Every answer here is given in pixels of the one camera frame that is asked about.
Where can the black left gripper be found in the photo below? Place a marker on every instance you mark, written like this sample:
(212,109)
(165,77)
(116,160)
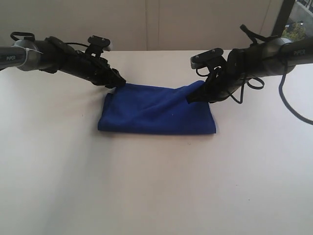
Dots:
(60,56)

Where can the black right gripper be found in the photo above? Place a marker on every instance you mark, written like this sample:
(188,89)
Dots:
(230,78)

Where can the blue cloth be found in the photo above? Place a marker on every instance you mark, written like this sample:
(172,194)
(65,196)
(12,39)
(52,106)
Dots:
(141,109)

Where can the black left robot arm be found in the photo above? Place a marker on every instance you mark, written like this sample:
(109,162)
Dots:
(24,54)

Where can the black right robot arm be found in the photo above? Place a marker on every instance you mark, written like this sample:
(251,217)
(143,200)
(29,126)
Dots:
(275,57)

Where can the green tree outside window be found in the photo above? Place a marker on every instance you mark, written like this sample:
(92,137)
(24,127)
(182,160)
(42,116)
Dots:
(294,31)

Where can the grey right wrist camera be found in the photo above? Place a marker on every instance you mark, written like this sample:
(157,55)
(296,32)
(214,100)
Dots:
(212,59)

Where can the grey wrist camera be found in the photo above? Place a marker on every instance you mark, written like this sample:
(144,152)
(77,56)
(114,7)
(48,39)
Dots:
(212,59)
(97,45)

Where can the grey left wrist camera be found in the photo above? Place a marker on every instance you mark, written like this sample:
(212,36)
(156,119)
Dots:
(97,45)

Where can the black window frame post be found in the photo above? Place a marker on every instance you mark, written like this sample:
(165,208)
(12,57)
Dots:
(283,17)

